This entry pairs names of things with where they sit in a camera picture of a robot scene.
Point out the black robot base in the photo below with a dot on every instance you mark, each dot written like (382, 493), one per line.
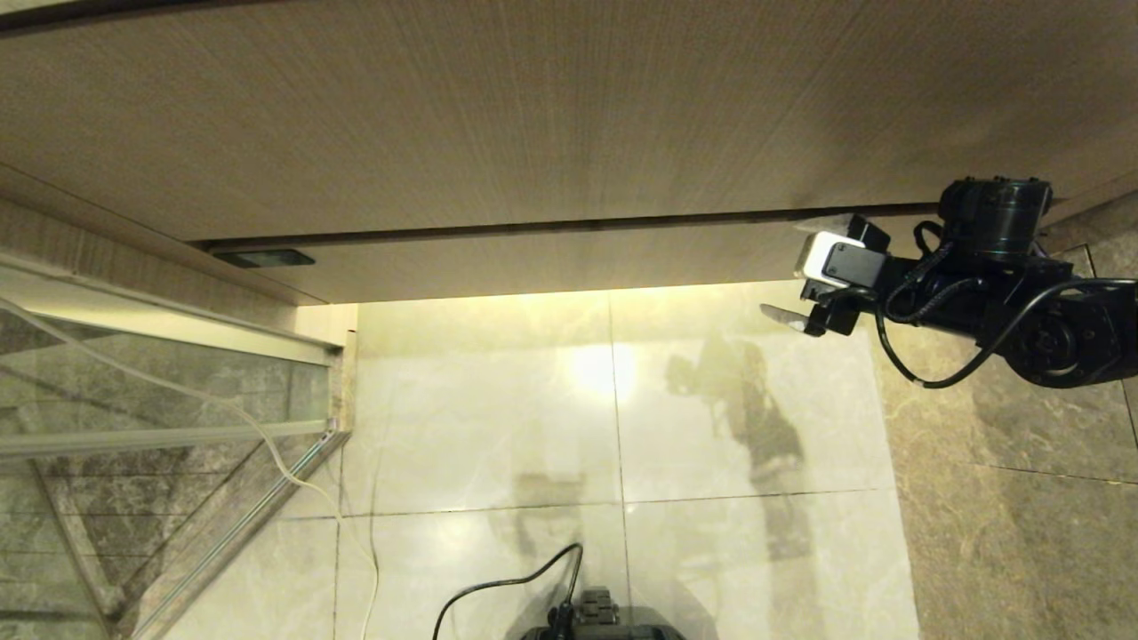
(605, 622)

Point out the beige wooden vanity cabinet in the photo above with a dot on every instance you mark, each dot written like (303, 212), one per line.
(533, 107)

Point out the framed glass shower door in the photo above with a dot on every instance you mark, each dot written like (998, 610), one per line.
(133, 400)

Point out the beige wooden drawer front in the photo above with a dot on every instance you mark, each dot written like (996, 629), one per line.
(622, 260)

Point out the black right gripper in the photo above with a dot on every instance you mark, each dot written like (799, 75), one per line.
(871, 233)

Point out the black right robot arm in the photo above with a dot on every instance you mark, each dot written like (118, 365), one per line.
(1058, 338)

